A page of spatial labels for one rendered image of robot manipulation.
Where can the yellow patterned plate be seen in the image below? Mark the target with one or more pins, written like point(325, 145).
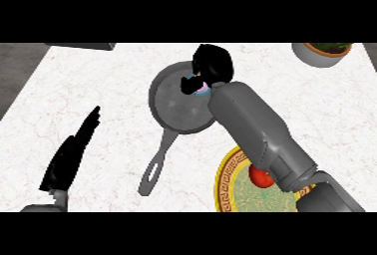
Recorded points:
point(245, 191)

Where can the dark grey flat object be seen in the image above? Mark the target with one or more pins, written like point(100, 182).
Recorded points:
point(83, 46)

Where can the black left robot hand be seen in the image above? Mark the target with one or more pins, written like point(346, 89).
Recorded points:
point(68, 156)

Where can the grey plant pot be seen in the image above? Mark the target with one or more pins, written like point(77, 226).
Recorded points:
point(321, 53)

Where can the grey frying pan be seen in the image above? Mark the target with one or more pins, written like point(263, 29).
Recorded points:
point(177, 106)

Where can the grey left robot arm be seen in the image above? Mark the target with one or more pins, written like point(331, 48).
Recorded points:
point(53, 202)

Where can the red tomato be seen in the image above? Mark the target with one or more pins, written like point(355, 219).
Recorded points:
point(260, 177)

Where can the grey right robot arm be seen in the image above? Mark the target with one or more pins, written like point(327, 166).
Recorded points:
point(260, 132)

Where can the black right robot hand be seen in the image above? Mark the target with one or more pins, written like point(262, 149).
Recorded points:
point(211, 63)

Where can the pink cupcake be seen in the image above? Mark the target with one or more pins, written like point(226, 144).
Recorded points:
point(201, 89)

